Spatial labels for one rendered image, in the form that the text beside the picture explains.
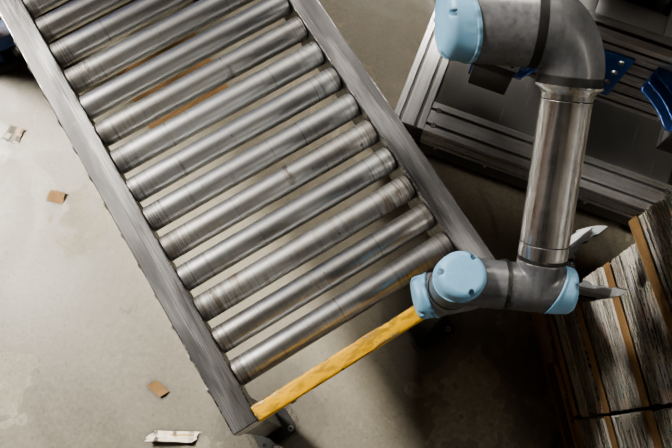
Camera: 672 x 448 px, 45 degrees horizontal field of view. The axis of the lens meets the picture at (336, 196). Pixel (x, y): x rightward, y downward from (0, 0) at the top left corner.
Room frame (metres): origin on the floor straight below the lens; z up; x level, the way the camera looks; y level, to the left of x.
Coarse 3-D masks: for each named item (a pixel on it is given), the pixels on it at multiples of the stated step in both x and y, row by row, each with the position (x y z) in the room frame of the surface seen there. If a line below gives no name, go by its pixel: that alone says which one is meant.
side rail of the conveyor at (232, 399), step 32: (0, 0) 0.81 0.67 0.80; (32, 32) 0.75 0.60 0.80; (32, 64) 0.68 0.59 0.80; (64, 96) 0.61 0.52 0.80; (64, 128) 0.55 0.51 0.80; (96, 160) 0.49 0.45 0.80; (128, 192) 0.43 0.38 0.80; (128, 224) 0.37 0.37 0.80; (160, 256) 0.31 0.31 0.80; (160, 288) 0.25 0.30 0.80; (192, 320) 0.20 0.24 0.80; (192, 352) 0.14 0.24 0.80; (224, 384) 0.09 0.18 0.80; (224, 416) 0.04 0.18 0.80
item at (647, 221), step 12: (660, 204) 0.39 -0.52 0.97; (648, 216) 0.38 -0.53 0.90; (660, 216) 0.37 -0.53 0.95; (648, 228) 0.37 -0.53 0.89; (660, 228) 0.36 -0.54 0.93; (648, 240) 0.35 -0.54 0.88; (660, 240) 0.34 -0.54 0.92; (660, 252) 0.32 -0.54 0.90; (660, 264) 0.31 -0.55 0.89; (660, 276) 0.29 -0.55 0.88
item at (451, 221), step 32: (288, 0) 0.84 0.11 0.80; (320, 32) 0.77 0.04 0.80; (352, 64) 0.70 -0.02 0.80; (352, 96) 0.64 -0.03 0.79; (384, 128) 0.57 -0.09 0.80; (416, 160) 0.51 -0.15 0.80; (416, 192) 0.45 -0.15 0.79; (448, 192) 0.45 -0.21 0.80; (448, 224) 0.39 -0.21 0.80; (480, 256) 0.33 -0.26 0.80
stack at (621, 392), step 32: (640, 256) 0.34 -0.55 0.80; (640, 288) 0.29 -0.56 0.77; (544, 320) 0.33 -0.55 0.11; (576, 320) 0.29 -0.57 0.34; (608, 320) 0.26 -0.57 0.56; (640, 320) 0.24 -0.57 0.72; (544, 352) 0.25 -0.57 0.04; (576, 352) 0.23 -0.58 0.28; (608, 352) 0.20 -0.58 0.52; (640, 352) 0.18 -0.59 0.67; (576, 384) 0.16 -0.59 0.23; (608, 384) 0.14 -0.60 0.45; (576, 416) 0.09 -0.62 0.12; (640, 416) 0.07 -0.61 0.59
